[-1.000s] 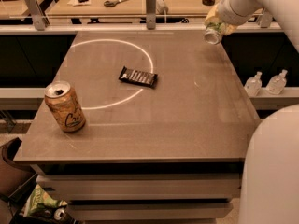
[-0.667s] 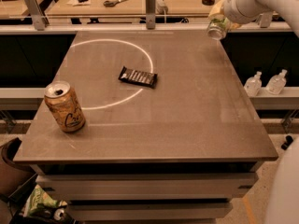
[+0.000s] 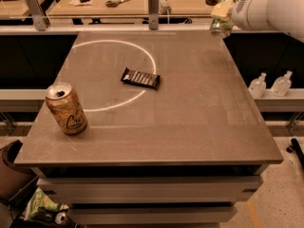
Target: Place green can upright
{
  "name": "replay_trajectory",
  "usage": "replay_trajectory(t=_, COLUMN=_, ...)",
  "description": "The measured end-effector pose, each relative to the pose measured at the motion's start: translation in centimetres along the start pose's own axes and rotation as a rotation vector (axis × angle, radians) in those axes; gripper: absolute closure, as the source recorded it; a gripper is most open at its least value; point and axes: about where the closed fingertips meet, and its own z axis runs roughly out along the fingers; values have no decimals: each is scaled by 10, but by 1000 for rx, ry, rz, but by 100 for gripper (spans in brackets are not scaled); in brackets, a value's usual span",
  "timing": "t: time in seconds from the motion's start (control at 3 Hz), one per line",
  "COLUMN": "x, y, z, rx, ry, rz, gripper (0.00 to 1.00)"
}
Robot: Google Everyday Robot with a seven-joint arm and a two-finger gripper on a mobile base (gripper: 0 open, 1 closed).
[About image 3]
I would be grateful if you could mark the clear sanitizer bottle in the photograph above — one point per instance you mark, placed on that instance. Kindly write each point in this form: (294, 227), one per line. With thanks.
(258, 86)
(282, 84)

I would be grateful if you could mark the metal bracket post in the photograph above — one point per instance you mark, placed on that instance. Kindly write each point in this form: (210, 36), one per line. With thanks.
(153, 14)
(40, 20)

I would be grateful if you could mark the green soda can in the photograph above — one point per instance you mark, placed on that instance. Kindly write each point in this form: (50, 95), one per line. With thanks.
(221, 28)

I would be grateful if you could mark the white power adapter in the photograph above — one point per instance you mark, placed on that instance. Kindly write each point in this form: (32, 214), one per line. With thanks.
(164, 7)

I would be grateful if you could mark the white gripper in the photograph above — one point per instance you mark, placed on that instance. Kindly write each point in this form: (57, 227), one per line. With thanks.
(248, 12)

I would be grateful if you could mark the scissors on desk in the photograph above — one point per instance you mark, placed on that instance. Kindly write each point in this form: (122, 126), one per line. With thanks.
(114, 4)

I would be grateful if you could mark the left metal bracket post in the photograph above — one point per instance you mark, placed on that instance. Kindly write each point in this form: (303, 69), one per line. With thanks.
(40, 20)

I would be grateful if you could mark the orange LaCroix can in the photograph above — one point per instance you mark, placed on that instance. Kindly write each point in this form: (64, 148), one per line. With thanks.
(63, 102)

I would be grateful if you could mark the brown bin on floor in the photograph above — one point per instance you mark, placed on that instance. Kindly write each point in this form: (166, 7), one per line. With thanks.
(16, 183)

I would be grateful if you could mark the middle metal bracket post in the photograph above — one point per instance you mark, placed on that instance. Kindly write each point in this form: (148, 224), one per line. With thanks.
(153, 14)

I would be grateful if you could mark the clear sanitizer bottle far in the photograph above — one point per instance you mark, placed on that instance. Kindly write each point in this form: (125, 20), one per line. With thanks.
(282, 84)

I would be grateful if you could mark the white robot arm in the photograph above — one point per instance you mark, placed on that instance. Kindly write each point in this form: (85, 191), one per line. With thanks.
(286, 16)

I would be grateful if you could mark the green chip bag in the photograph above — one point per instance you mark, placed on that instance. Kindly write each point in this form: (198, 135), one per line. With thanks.
(41, 208)

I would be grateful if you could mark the clear sanitizer bottle near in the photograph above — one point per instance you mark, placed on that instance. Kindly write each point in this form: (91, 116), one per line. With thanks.
(258, 86)

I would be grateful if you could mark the black chair caster leg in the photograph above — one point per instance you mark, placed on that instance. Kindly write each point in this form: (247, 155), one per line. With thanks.
(295, 147)

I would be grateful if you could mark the dark chocolate bar wrapper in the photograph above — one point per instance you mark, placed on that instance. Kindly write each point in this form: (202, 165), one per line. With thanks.
(138, 78)

